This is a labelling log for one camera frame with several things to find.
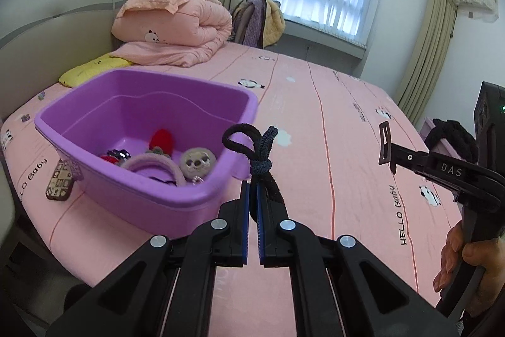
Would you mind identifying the pink printed bed sheet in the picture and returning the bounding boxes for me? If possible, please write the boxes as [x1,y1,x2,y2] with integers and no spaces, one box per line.
[0,43,468,337]

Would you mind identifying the green plush sloth hair clip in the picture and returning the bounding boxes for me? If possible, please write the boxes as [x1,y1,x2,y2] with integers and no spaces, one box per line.
[179,148,217,180]

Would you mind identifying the pink plush headband red cherries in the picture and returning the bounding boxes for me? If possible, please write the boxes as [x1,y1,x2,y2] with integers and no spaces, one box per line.
[99,129,186,188]

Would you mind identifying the grey upholstered headboard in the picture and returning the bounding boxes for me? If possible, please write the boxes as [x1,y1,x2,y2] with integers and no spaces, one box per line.
[0,0,198,120]

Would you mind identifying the person's right hand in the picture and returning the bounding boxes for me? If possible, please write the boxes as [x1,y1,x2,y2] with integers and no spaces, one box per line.
[433,220,505,319]

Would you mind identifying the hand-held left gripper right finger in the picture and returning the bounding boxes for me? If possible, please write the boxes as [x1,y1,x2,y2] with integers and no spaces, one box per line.
[256,183,454,337]

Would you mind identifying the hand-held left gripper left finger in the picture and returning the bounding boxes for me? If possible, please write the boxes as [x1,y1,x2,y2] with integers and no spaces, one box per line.
[45,181,253,337]

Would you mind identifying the yellow quilted jacket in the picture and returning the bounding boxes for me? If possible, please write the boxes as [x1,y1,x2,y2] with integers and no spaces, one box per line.
[260,0,285,49]

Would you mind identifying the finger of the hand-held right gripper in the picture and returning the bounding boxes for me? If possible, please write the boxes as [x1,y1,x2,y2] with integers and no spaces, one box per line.
[389,145,502,212]

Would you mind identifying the black knotted hair tie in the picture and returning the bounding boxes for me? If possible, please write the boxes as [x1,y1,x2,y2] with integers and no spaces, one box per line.
[222,123,288,212]

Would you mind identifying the brown patterned phone case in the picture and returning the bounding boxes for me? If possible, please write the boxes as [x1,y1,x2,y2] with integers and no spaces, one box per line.
[45,159,75,202]

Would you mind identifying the purple plastic basin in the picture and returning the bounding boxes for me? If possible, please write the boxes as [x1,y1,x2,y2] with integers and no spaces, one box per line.
[34,69,259,237]

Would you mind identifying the black clothing pile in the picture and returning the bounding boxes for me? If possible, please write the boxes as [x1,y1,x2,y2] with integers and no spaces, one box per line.
[424,118,478,164]

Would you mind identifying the brown snap hair clip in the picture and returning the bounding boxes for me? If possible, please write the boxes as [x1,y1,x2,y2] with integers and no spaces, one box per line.
[378,121,396,176]

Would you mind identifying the folded pink quilt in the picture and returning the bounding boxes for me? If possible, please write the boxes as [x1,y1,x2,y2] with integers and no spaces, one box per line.
[108,0,233,68]

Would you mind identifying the yellow pillow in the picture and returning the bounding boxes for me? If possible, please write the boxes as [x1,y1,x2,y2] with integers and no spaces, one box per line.
[59,53,135,88]

